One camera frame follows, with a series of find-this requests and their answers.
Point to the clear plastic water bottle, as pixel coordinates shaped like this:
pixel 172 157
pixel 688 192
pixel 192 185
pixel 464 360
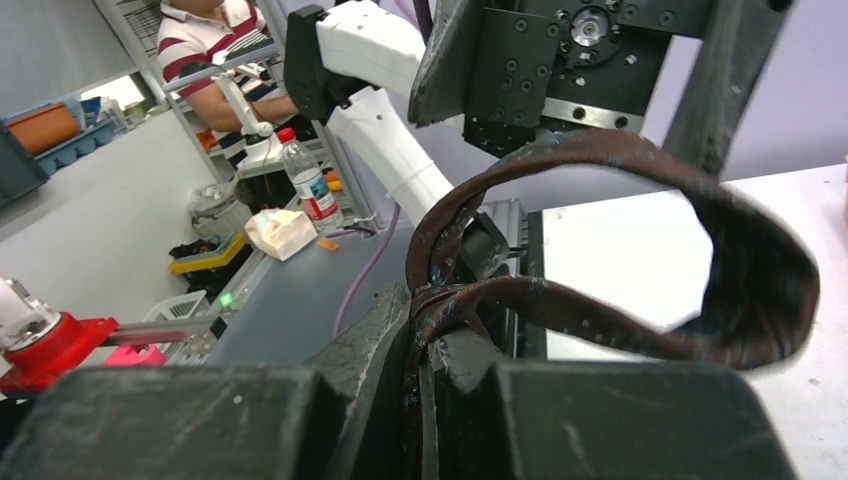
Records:
pixel 307 178

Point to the yellow tray with items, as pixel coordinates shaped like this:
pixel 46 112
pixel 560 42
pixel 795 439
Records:
pixel 206 253

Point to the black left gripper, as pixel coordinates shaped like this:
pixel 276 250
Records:
pixel 517 67

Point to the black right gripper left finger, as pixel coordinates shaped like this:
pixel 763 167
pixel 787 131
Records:
pixel 338 416

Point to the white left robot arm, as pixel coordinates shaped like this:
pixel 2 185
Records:
pixel 351 68

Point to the orange bowl on shelf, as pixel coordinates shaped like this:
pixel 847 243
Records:
pixel 44 128

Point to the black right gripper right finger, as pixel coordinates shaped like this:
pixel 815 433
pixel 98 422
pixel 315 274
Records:
pixel 488 416

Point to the white crumpled paper bag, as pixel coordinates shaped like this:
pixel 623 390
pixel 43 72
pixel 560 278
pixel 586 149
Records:
pixel 280 233

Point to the brown floral tie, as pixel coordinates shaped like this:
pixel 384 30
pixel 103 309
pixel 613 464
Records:
pixel 757 309

